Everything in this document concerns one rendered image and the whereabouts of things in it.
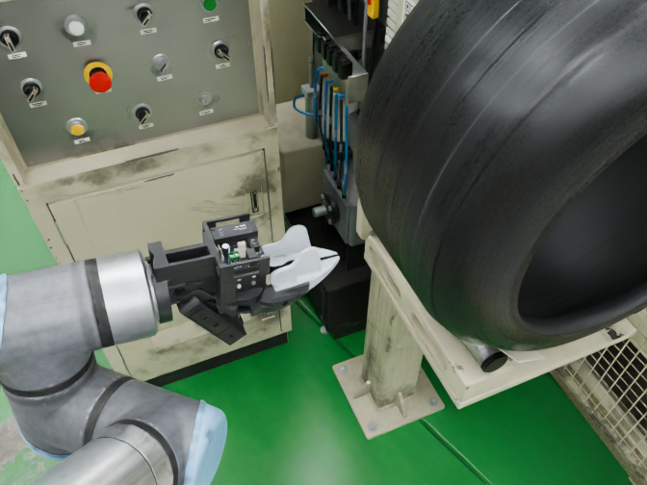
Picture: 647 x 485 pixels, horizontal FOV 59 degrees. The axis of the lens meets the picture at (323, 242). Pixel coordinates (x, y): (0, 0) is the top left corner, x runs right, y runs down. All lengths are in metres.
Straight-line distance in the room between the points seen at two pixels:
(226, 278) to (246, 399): 1.32
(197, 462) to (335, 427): 1.26
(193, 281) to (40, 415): 0.20
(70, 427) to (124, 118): 0.76
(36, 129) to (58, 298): 0.72
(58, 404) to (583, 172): 0.55
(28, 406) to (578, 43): 0.61
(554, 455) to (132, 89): 1.51
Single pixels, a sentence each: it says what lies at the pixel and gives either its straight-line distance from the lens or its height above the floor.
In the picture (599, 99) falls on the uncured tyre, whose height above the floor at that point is 1.38.
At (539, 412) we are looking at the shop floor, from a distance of 1.96.
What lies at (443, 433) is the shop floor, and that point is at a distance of 1.85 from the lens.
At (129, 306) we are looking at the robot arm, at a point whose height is 1.22.
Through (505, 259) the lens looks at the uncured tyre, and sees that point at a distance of 0.62.
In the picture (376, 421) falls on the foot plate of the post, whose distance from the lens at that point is 1.82.
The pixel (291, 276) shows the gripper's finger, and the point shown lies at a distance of 0.63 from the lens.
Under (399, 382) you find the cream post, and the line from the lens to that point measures 1.74.
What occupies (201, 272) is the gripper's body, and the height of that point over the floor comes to 1.21.
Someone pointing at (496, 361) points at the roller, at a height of 0.91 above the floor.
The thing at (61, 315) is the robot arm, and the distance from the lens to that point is 0.57.
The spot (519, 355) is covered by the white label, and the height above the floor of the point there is 0.94.
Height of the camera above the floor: 1.65
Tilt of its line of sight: 47 degrees down
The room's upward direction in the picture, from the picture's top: straight up
